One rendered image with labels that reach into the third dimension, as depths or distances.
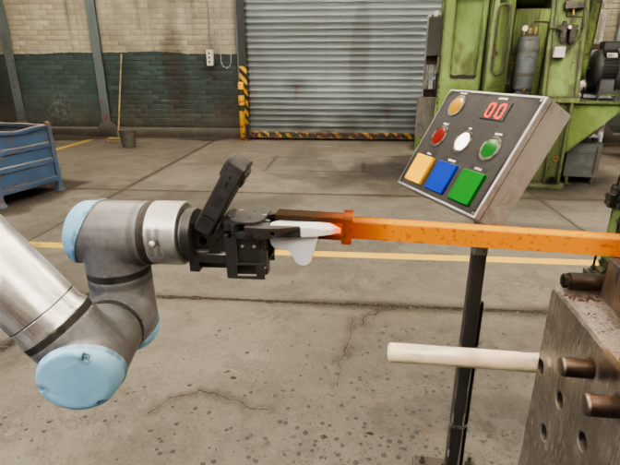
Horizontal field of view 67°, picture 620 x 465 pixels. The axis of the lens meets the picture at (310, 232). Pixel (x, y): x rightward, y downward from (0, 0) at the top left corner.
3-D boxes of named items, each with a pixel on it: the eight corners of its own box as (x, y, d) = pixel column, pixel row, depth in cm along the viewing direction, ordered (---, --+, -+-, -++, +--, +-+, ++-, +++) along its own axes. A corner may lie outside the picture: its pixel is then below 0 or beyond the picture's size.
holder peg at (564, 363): (561, 380, 63) (565, 363, 62) (554, 368, 66) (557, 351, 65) (593, 383, 63) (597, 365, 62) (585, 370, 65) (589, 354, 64)
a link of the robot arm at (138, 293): (83, 366, 66) (66, 287, 62) (110, 324, 77) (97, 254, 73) (150, 362, 67) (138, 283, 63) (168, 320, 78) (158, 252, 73)
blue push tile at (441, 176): (439, 193, 108) (457, 165, 106) (423, 186, 115) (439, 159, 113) (445, 197, 109) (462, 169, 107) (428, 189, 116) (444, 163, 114)
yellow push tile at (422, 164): (417, 184, 117) (433, 157, 115) (403, 177, 124) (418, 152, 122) (423, 187, 118) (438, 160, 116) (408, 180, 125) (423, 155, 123)
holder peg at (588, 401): (585, 421, 56) (590, 402, 55) (576, 405, 58) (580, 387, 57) (622, 423, 55) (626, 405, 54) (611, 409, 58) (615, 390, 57)
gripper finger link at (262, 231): (304, 231, 63) (244, 228, 64) (304, 219, 62) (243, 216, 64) (298, 243, 59) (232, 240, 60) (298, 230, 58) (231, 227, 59)
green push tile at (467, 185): (466, 205, 99) (484, 174, 98) (446, 196, 106) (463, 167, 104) (471, 208, 100) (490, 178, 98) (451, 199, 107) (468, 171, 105)
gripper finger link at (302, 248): (339, 262, 63) (274, 258, 65) (340, 220, 61) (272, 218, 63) (337, 271, 61) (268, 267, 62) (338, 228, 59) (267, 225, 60)
